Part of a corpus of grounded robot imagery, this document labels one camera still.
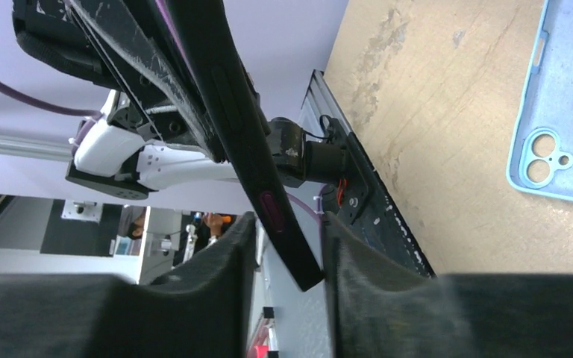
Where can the light blue phone case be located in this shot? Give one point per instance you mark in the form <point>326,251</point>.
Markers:
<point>541,151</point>

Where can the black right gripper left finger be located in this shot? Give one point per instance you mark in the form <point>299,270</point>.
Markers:
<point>201,308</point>

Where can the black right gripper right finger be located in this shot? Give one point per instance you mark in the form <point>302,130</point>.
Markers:
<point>377,308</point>

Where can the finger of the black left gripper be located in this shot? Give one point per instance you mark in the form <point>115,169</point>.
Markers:
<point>129,38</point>

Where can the black smartphone with purple edge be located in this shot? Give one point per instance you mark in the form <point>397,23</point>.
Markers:
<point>202,38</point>

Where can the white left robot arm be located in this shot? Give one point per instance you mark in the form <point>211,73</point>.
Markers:
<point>115,160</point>

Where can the aluminium frame rail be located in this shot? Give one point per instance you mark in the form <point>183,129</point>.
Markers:
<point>34,148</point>

